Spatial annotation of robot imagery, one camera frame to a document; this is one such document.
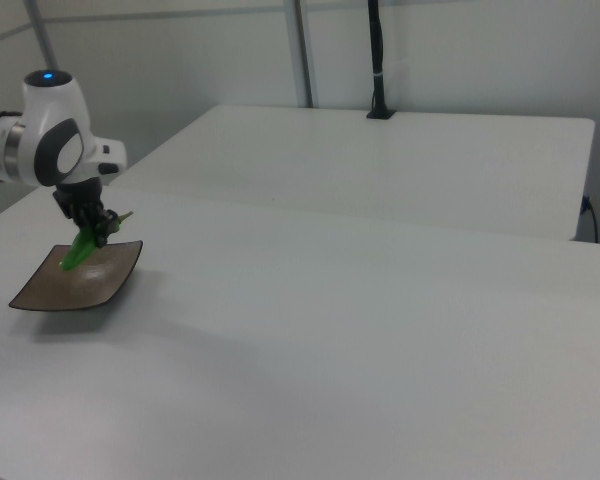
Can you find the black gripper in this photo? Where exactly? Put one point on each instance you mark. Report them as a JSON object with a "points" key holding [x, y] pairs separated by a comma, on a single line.
{"points": [[78, 197]]}

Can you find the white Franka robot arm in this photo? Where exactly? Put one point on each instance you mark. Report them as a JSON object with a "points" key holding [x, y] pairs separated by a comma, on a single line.
{"points": [[40, 135]]}

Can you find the black camera stand pole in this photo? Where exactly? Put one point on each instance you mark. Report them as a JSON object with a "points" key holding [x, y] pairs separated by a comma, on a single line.
{"points": [[378, 60]]}

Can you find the grey metal partition post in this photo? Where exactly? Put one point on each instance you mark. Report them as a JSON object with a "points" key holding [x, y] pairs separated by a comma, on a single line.
{"points": [[303, 50], [42, 35]]}

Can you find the green chili pepper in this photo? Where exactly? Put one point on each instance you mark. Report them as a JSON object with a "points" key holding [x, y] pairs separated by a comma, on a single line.
{"points": [[80, 252]]}

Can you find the white side table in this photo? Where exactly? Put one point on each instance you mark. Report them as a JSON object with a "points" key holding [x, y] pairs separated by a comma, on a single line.
{"points": [[380, 165]]}

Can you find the square brown ceramic plate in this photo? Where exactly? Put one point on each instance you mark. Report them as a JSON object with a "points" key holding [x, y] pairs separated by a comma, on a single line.
{"points": [[87, 285]]}

